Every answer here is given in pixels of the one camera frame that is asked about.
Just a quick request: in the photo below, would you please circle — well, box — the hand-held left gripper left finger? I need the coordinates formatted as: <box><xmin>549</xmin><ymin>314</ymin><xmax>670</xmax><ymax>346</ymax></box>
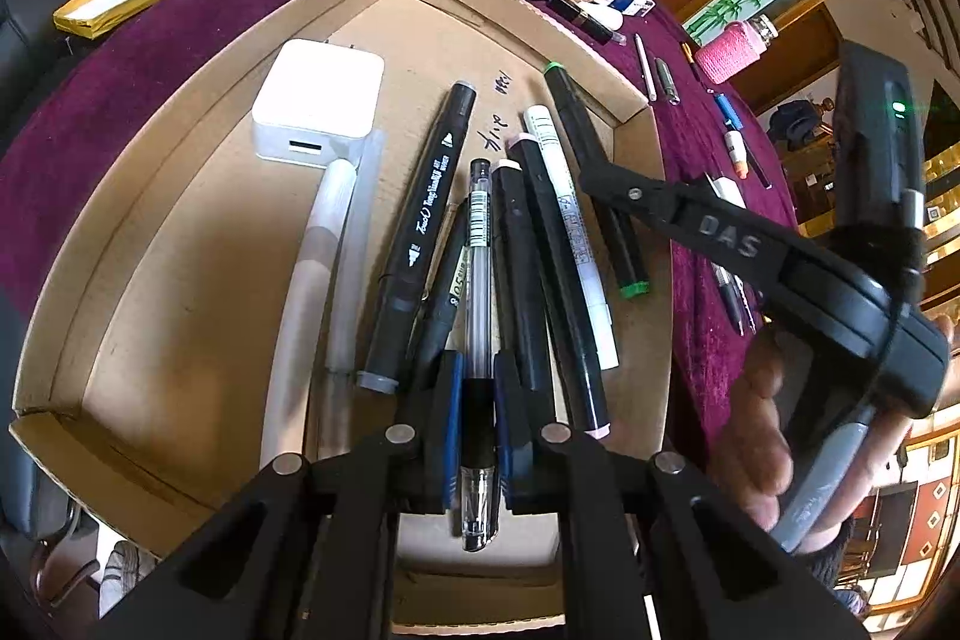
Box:
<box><xmin>90</xmin><ymin>351</ymin><xmax>464</xmax><ymax>640</ymax></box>

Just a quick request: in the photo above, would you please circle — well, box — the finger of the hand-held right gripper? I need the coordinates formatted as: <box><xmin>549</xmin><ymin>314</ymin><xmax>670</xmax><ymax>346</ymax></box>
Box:
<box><xmin>581</xmin><ymin>156</ymin><xmax>796</xmax><ymax>281</ymax></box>

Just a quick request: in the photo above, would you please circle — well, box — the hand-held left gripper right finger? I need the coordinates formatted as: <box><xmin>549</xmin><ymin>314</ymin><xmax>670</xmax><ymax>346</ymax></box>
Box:
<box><xmin>495</xmin><ymin>351</ymin><xmax>871</xmax><ymax>640</ymax></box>

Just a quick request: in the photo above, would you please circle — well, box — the white marker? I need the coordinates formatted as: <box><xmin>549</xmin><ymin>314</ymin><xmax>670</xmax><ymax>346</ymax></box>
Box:
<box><xmin>522</xmin><ymin>104</ymin><xmax>621</xmax><ymax>371</ymax></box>

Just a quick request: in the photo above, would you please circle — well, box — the black marker with green caps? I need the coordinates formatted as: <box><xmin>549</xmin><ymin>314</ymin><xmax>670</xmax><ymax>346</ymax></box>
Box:
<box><xmin>542</xmin><ymin>59</ymin><xmax>652</xmax><ymax>301</ymax></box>

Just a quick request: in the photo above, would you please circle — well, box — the clear gel pen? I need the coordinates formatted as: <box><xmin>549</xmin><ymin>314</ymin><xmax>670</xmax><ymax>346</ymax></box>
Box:
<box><xmin>456</xmin><ymin>157</ymin><xmax>501</xmax><ymax>552</ymax></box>

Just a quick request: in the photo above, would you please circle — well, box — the black marker with grey caps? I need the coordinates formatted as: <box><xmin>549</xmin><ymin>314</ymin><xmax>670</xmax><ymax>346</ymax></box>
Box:
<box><xmin>355</xmin><ymin>80</ymin><xmax>479</xmax><ymax>395</ymax></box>

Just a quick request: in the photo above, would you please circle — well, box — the shallow cardboard box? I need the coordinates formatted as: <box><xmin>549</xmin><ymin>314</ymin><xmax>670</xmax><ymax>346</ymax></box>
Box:
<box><xmin>9</xmin><ymin>0</ymin><xmax>674</xmax><ymax>633</ymax></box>

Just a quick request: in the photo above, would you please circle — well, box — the white charger plug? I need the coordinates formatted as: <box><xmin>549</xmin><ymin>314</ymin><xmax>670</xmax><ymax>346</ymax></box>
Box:
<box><xmin>251</xmin><ymin>38</ymin><xmax>386</xmax><ymax>170</ymax></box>

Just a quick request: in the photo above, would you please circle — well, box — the person's right hand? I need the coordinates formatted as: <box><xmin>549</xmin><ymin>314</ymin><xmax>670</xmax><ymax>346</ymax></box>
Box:
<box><xmin>711</xmin><ymin>321</ymin><xmax>914</xmax><ymax>555</ymax></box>

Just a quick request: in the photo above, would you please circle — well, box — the white square adapter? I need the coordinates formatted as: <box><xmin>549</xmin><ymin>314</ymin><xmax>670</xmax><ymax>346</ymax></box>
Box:
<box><xmin>707</xmin><ymin>175</ymin><xmax>749</xmax><ymax>212</ymax></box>

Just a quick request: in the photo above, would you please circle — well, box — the dark blue pen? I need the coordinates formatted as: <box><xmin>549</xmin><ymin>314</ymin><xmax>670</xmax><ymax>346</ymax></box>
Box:
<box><xmin>745</xmin><ymin>139</ymin><xmax>773</xmax><ymax>191</ymax></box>

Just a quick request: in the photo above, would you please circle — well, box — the white tube with orange tip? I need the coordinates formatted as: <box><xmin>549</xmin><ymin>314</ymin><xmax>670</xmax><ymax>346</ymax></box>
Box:
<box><xmin>722</xmin><ymin>130</ymin><xmax>751</xmax><ymax>181</ymax></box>

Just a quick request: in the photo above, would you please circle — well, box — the blue eraser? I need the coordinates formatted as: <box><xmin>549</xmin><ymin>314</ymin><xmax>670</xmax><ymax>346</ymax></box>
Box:
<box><xmin>711</xmin><ymin>91</ymin><xmax>745</xmax><ymax>133</ymax></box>

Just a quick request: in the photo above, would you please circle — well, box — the slim black pen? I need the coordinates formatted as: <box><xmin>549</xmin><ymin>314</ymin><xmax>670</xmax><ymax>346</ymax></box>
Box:
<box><xmin>405</xmin><ymin>197</ymin><xmax>472</xmax><ymax>386</ymax></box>

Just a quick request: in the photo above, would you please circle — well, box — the green lighter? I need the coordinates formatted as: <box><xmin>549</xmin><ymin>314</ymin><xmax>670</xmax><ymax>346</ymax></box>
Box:
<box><xmin>654</xmin><ymin>56</ymin><xmax>682</xmax><ymax>106</ymax></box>

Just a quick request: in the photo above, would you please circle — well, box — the bottle in pink knitted sleeve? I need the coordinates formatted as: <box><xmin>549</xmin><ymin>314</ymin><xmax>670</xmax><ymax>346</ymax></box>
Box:
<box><xmin>694</xmin><ymin>14</ymin><xmax>779</xmax><ymax>85</ymax></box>

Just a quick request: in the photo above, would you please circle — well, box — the thin white pen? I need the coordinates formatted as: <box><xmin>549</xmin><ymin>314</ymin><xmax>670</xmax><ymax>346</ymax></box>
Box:
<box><xmin>634</xmin><ymin>32</ymin><xmax>658</xmax><ymax>103</ymax></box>

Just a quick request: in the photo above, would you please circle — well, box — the thick white pen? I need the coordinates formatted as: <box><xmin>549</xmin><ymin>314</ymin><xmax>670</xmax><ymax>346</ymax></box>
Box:
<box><xmin>259</xmin><ymin>158</ymin><xmax>359</xmax><ymax>470</ymax></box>

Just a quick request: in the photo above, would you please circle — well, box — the black cylindrical tube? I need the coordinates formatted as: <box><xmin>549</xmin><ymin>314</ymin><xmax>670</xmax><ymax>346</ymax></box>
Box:
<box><xmin>546</xmin><ymin>0</ymin><xmax>627</xmax><ymax>46</ymax></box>

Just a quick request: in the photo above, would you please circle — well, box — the grey shoe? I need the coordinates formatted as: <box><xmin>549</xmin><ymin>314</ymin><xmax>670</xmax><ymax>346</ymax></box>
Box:
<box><xmin>97</xmin><ymin>541</ymin><xmax>160</xmax><ymax>615</ymax></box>

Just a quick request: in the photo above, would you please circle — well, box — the purple tablecloth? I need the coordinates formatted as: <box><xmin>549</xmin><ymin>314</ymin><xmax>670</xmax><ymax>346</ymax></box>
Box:
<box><xmin>0</xmin><ymin>0</ymin><xmax>800</xmax><ymax>401</ymax></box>

